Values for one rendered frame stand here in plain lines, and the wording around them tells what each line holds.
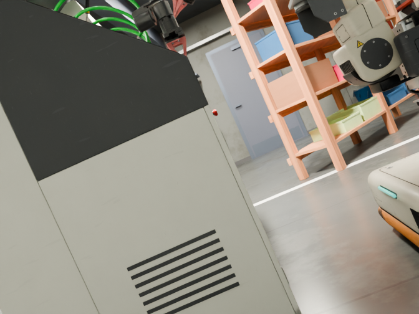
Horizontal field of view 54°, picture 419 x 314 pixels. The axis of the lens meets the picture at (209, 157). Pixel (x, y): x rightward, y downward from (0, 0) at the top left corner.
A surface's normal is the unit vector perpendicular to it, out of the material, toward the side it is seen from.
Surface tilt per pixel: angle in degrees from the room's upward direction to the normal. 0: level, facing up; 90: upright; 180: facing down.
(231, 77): 90
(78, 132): 90
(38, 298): 90
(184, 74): 90
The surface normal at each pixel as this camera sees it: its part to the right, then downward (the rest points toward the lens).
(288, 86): -0.65, 0.32
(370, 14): -0.11, 0.09
